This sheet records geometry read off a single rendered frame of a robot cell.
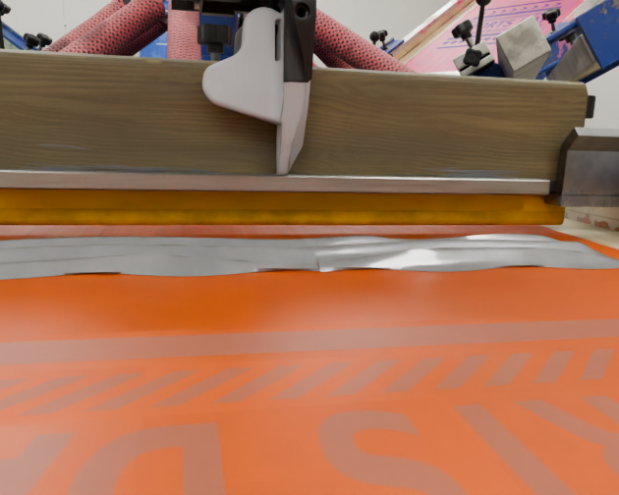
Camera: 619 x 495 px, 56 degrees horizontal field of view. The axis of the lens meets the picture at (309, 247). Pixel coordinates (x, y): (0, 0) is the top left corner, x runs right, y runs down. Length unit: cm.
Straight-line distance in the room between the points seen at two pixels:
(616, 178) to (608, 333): 23
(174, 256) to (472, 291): 14
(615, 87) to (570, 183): 289
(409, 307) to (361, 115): 17
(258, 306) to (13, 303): 9
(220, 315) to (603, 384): 13
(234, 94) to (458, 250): 15
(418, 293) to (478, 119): 18
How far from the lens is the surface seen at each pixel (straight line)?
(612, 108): 331
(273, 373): 17
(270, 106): 34
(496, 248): 33
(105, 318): 22
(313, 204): 38
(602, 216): 51
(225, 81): 34
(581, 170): 43
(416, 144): 39
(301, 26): 33
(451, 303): 25
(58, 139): 37
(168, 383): 17
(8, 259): 30
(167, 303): 23
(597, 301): 28
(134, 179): 35
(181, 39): 93
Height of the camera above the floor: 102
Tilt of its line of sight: 12 degrees down
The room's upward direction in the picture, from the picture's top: 2 degrees clockwise
